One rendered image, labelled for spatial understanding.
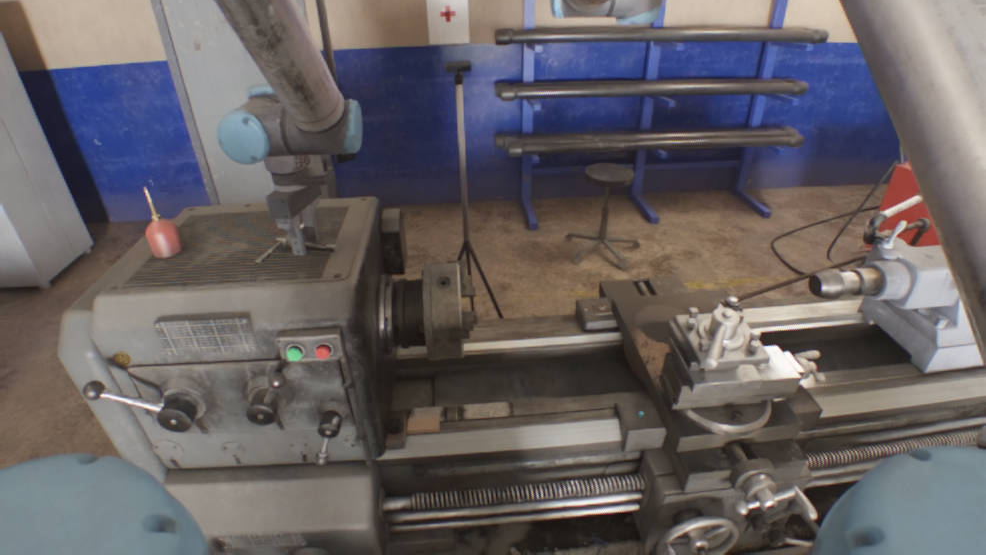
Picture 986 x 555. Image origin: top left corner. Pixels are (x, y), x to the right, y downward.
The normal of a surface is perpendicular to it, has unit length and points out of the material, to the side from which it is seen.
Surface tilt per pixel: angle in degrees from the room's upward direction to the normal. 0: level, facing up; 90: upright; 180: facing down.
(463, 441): 36
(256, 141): 90
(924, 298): 94
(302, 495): 32
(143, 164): 90
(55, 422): 0
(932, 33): 67
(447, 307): 49
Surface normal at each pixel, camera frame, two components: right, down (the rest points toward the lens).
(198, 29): 0.08, 0.51
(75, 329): 0.05, -0.23
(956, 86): -0.82, -0.11
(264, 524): 0.03, -0.47
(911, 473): -0.10, -0.85
